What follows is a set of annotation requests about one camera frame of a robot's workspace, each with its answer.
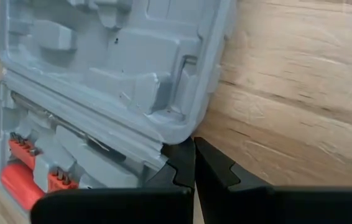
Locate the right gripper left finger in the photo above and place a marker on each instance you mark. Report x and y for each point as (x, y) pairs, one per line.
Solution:
(132, 207)

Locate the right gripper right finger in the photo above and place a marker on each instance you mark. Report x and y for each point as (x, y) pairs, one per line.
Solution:
(257, 207)

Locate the red bit holder strip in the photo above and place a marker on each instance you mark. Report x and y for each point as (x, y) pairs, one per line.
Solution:
(22, 149)

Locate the grey plastic tool case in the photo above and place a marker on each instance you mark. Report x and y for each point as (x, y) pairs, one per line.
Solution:
(101, 77)

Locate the silver black metal shaft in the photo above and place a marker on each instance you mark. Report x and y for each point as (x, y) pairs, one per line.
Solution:
(54, 119)

